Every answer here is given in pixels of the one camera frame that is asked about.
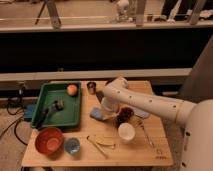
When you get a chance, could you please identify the blue sponge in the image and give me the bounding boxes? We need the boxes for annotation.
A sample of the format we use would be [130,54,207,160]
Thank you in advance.
[90,107,105,121]

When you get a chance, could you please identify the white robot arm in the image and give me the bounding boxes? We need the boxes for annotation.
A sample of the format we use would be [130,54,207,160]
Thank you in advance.
[103,77,213,171]

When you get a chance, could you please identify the black remote control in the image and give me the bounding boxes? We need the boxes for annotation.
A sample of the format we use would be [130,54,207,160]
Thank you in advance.
[96,91,104,103]

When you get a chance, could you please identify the small metal cup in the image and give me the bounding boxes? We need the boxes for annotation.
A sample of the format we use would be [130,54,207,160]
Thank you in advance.
[87,81,96,95]

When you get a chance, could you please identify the dark pinecone object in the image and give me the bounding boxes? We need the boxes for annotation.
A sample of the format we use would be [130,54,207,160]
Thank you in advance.
[116,107,134,126]

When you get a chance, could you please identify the orange peach fruit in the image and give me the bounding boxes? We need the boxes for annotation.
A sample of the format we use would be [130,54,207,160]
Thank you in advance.
[67,84,78,96]

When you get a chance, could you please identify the green plastic tray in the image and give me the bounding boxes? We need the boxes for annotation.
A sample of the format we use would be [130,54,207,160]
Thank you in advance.
[31,82,81,129]

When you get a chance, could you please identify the white paper cup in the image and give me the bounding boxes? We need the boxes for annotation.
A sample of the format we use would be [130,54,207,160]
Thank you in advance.
[118,123,135,143]

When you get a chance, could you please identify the metal tongs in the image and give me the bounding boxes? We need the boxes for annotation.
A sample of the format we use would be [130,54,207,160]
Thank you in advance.
[87,135,116,158]

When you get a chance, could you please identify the clear blue glass cup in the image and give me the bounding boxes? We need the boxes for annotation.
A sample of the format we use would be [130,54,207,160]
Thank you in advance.
[64,137,80,155]

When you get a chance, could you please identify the blue box beside table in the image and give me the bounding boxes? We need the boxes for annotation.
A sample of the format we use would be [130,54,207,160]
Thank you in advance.
[24,104,35,121]

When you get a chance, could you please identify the orange red bowl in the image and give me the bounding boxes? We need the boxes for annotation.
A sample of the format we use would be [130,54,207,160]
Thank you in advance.
[35,127,64,156]

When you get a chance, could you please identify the black handled dish brush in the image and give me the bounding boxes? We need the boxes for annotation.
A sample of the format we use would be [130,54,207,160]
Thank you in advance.
[35,100,64,129]

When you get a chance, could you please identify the black cables on floor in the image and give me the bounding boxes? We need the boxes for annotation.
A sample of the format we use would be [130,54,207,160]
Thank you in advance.
[0,87,29,146]

